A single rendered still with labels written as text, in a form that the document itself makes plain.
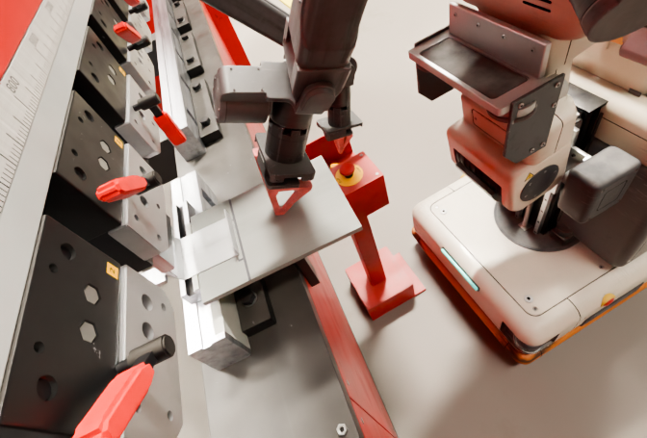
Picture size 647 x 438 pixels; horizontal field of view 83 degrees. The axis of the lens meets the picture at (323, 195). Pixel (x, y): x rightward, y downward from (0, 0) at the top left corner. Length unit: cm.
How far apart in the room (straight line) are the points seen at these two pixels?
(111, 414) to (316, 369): 40
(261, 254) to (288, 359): 18
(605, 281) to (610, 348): 31
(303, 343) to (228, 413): 15
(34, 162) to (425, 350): 135
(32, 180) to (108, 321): 12
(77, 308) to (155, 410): 10
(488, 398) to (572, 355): 32
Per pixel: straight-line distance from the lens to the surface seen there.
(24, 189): 35
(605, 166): 98
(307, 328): 64
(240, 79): 43
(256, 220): 62
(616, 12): 47
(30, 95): 43
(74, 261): 35
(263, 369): 65
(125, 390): 28
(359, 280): 150
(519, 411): 149
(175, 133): 65
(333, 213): 57
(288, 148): 49
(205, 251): 63
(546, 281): 133
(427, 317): 154
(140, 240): 45
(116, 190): 37
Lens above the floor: 145
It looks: 49 degrees down
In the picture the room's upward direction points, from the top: 23 degrees counter-clockwise
